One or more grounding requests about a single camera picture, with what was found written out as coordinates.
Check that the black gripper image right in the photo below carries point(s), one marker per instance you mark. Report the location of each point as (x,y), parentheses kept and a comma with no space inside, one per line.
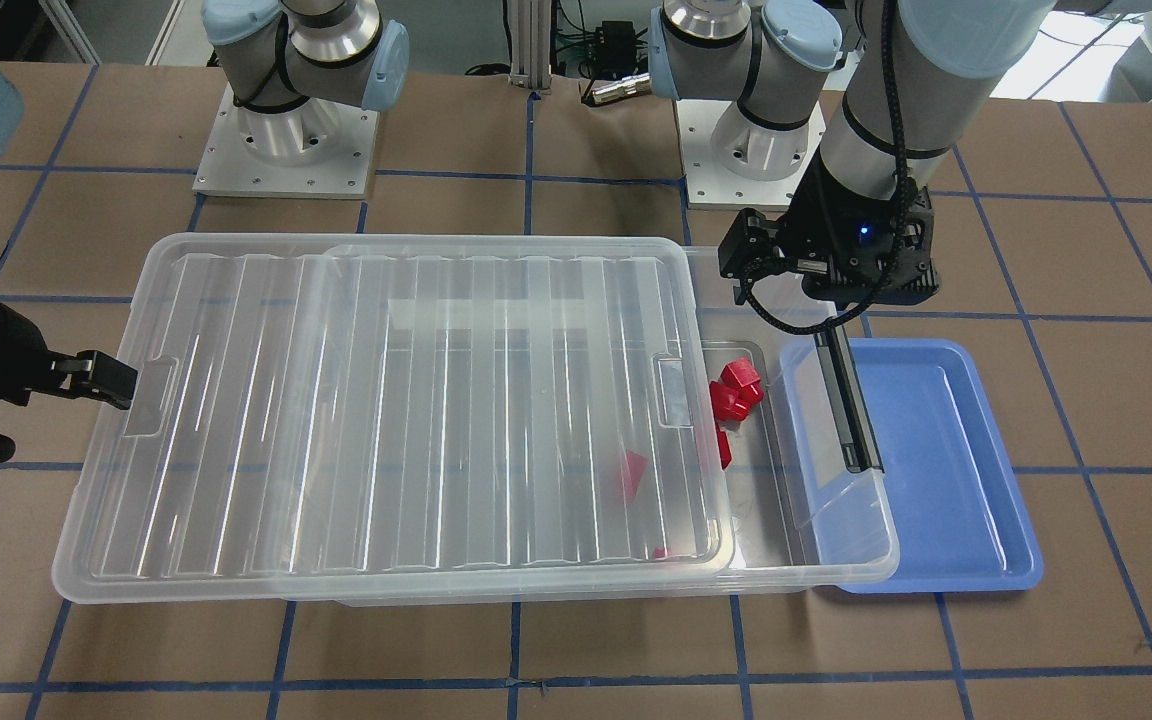
(808,232)

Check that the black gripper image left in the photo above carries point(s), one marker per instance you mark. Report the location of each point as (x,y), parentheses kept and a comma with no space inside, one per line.
(18,360)

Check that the clear plastic box lid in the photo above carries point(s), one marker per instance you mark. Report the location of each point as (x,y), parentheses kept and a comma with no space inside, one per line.
(179,497)

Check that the red block moved to tray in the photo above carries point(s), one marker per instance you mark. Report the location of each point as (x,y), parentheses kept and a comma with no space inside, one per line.
(724,448)

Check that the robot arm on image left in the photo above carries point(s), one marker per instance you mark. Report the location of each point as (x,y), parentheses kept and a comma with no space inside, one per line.
(283,59)

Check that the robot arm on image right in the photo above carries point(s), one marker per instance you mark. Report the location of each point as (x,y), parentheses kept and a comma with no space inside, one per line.
(927,69)

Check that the red block top cluster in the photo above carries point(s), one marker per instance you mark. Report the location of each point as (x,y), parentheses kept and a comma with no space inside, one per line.
(742,377)

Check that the red block cluster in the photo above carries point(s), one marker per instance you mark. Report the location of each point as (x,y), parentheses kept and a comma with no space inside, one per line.
(742,377)
(728,404)

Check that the red block cluster lower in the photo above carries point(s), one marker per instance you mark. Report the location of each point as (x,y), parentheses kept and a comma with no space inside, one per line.
(728,404)

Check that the red block centre of box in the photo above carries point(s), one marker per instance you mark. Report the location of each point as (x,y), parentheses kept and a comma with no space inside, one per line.
(630,475)

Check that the clear plastic storage box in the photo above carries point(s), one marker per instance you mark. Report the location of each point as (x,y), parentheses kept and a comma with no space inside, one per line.
(565,421)

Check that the blue plastic tray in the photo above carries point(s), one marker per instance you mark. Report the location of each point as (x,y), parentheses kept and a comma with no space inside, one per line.
(946,513)

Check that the silver cylinder connector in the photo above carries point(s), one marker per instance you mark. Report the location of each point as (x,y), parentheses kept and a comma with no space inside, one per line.
(603,93)

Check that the black power adapter background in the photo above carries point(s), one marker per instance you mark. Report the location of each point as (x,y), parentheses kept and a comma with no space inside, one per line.
(615,47)

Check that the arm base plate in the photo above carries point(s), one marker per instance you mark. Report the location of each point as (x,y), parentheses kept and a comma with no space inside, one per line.
(731,163)
(322,150)

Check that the black box latch handle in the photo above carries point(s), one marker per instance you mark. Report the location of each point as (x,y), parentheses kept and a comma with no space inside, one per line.
(854,428)

